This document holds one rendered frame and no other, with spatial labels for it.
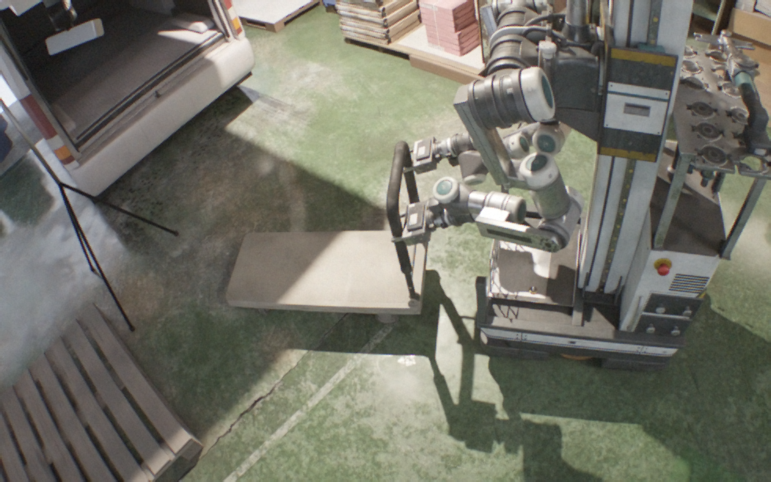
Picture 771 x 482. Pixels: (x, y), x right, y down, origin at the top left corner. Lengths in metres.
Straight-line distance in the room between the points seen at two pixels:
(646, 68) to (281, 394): 1.85
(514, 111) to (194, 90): 2.48
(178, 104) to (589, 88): 2.54
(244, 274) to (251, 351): 0.35
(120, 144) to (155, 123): 0.26
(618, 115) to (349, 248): 1.40
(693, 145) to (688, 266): 0.45
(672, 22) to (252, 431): 2.08
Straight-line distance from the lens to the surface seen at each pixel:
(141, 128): 3.22
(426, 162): 1.87
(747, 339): 2.49
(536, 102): 1.12
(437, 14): 3.49
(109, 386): 2.61
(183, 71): 3.44
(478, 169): 1.80
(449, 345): 2.22
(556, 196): 1.32
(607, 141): 1.38
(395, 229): 1.73
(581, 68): 1.28
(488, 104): 1.15
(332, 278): 2.24
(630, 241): 1.74
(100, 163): 3.21
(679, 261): 1.58
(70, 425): 2.70
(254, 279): 2.37
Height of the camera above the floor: 1.97
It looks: 50 degrees down
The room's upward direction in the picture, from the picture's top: 14 degrees counter-clockwise
